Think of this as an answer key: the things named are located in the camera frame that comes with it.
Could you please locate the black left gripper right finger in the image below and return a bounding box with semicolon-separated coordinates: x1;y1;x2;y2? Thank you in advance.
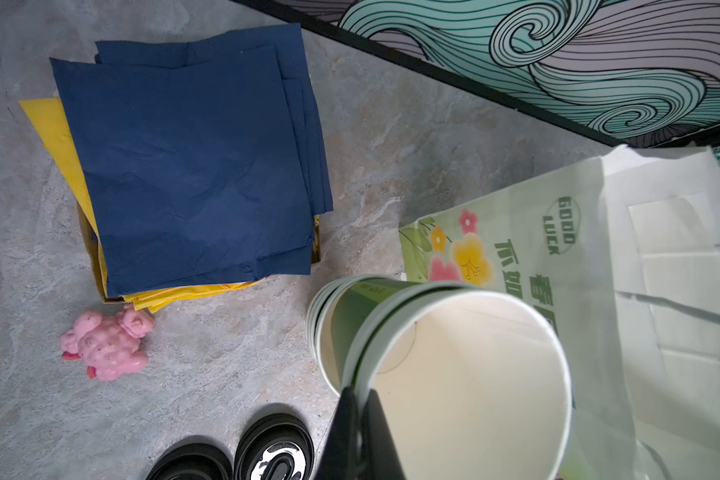
359;390;405;480

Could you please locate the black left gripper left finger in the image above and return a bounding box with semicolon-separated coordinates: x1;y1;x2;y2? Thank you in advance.
314;387;360;480

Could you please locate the stack of paper cups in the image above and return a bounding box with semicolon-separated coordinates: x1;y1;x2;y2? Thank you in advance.
306;275;436;394

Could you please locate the pink plush toy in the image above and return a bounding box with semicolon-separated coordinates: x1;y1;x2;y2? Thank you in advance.
59;304;156;381

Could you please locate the black coffee cup lid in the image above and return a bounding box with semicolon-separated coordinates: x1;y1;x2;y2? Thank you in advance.
233;412;314;480
146;442;233;480

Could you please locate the yellow napkin stack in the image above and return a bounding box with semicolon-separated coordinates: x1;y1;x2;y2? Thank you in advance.
19;97;265;314

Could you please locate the white green paper takeout bag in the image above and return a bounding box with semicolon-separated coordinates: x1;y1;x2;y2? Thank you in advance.
399;146;720;479

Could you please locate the navy blue napkin stack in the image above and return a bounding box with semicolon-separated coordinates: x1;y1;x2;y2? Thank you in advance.
51;24;332;296

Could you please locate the green white paper cup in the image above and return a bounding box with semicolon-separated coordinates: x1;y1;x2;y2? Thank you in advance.
331;279;572;479

